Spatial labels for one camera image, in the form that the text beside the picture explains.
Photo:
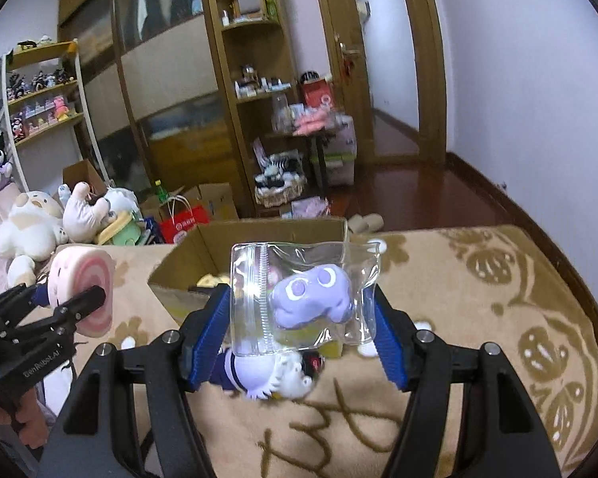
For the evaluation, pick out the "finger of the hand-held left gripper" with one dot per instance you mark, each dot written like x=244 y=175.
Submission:
x=82 y=301
x=15 y=303

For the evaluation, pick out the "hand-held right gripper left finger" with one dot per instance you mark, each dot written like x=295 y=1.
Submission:
x=209 y=343

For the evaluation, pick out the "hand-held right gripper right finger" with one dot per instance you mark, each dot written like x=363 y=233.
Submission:
x=391 y=353

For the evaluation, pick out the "pink round plush toy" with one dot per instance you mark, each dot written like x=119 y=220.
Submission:
x=87 y=269

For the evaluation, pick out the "white-haired plush doll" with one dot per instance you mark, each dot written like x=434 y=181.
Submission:
x=269 y=373

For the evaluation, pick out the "printed cardboard box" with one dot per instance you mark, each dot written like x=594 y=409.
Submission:
x=289 y=231

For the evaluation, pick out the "person's left hand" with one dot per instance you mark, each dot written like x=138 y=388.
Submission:
x=27 y=428

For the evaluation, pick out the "cream plush dog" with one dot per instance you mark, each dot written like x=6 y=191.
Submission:
x=25 y=229

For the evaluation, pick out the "green and yellow plush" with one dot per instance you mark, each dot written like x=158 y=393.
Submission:
x=119 y=229

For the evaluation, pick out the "brown floral blanket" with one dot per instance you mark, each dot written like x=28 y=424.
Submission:
x=478 y=308

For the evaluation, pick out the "red paper bag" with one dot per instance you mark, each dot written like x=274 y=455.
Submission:
x=184 y=226

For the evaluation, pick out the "tall brown cardboard box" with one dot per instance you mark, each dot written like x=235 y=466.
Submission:
x=82 y=174

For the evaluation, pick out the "pair of slippers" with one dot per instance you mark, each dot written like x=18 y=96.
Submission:
x=366 y=223

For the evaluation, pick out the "green bottle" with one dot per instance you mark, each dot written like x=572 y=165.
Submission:
x=162 y=191

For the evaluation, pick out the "open brown cardboard box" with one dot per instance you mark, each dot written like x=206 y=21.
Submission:
x=214 y=201

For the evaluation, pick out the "woven basket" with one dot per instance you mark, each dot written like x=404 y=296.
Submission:
x=279 y=196

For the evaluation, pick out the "pink bag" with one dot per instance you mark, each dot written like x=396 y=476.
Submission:
x=309 y=207

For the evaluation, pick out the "row of pink figurines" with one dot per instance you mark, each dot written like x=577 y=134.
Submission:
x=45 y=117

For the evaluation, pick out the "striped plush toy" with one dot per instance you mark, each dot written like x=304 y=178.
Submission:
x=279 y=167

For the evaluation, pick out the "white storage bin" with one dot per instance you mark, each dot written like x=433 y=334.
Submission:
x=341 y=159

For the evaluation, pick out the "figurine display shelf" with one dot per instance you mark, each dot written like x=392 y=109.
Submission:
x=45 y=92

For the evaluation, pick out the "small dark table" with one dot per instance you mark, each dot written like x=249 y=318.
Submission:
x=319 y=144

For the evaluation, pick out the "row of dark figurines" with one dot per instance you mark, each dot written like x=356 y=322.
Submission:
x=40 y=82

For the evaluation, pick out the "clear jar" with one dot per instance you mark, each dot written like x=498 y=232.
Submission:
x=281 y=114

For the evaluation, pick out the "pink packets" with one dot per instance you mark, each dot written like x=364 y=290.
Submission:
x=314 y=122

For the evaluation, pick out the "wooden wardrobe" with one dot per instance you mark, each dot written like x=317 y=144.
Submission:
x=169 y=69

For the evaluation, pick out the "red box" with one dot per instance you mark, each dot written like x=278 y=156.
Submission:
x=319 y=94

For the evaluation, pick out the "dark round tin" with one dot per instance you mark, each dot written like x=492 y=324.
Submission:
x=310 y=77

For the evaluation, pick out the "wooden corner shelf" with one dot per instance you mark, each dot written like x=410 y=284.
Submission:
x=259 y=59

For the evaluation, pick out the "wooden door with glass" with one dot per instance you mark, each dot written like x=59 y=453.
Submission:
x=339 y=20

